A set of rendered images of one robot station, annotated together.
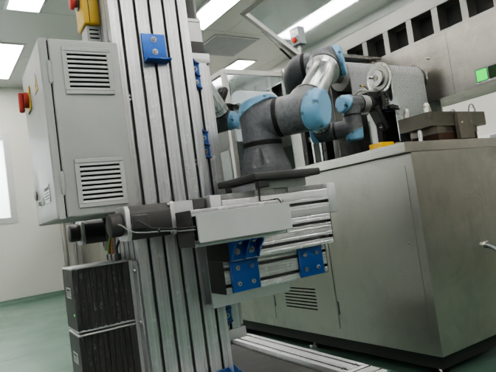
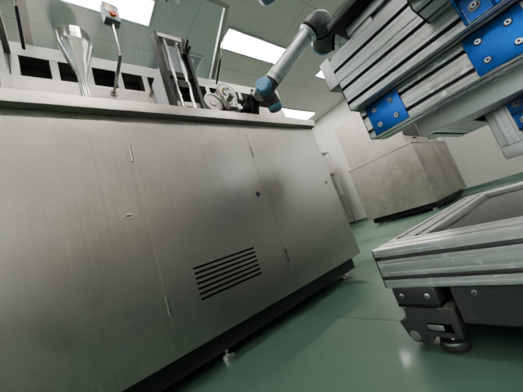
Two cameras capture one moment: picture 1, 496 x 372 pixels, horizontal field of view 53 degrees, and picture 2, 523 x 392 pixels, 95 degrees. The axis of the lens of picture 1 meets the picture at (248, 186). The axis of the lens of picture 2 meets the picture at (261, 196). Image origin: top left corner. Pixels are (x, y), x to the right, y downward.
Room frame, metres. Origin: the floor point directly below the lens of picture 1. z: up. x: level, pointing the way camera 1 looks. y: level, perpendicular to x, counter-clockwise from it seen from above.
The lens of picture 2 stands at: (2.43, 0.69, 0.33)
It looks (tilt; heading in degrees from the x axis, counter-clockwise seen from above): 10 degrees up; 263
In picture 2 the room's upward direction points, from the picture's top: 18 degrees counter-clockwise
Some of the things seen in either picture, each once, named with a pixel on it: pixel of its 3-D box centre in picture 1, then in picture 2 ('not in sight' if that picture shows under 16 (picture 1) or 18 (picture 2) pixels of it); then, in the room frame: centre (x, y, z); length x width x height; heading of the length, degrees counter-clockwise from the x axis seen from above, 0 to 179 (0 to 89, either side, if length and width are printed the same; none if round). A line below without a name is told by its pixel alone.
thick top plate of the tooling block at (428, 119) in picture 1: (443, 122); not in sight; (2.20, -0.90, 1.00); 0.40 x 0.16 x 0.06; 123
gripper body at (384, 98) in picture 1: (376, 102); (250, 101); (2.15, -0.60, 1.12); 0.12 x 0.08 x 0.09; 123
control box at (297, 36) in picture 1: (297, 36); (110, 13); (2.74, -0.38, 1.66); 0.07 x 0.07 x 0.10; 41
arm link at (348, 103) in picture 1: (350, 105); not in sight; (2.06, -0.47, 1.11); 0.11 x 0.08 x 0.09; 123
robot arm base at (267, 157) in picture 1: (264, 159); not in sight; (1.48, -0.06, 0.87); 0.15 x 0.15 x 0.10
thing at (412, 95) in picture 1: (410, 101); not in sight; (2.28, -0.80, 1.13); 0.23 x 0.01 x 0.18; 123
